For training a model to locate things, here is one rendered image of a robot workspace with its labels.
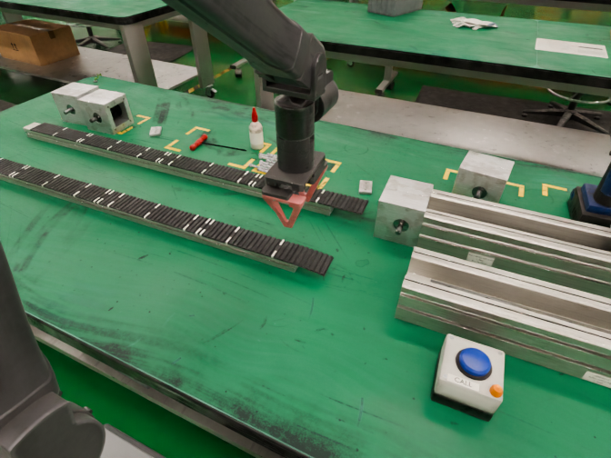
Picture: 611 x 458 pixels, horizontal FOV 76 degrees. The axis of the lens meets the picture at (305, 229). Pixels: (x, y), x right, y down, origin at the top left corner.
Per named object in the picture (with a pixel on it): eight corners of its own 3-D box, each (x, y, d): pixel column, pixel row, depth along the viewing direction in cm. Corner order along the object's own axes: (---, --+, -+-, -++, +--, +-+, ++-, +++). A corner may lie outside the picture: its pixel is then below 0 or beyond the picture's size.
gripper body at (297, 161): (325, 162, 66) (327, 121, 61) (303, 195, 58) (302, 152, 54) (290, 154, 67) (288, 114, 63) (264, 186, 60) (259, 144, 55)
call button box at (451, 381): (429, 400, 56) (439, 377, 52) (440, 345, 63) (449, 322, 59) (488, 423, 53) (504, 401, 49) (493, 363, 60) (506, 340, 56)
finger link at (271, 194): (317, 214, 68) (318, 168, 62) (302, 240, 63) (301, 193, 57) (282, 205, 70) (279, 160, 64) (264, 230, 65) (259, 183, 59)
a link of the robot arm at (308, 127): (265, 96, 53) (303, 104, 51) (289, 80, 58) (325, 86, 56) (269, 142, 58) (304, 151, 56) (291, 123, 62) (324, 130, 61)
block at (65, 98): (56, 124, 123) (44, 94, 117) (84, 110, 131) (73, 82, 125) (82, 129, 120) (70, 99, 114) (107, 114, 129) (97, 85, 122)
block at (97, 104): (82, 133, 119) (70, 102, 113) (109, 117, 127) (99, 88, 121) (107, 138, 116) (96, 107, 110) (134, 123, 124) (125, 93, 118)
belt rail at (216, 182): (27, 136, 117) (23, 127, 115) (39, 131, 120) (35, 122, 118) (329, 215, 88) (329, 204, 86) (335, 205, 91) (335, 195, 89)
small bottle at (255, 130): (265, 149, 111) (262, 109, 103) (252, 151, 110) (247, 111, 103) (262, 143, 114) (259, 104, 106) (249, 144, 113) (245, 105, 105)
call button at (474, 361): (455, 373, 53) (458, 365, 52) (458, 350, 56) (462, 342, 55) (486, 384, 52) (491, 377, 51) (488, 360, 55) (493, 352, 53)
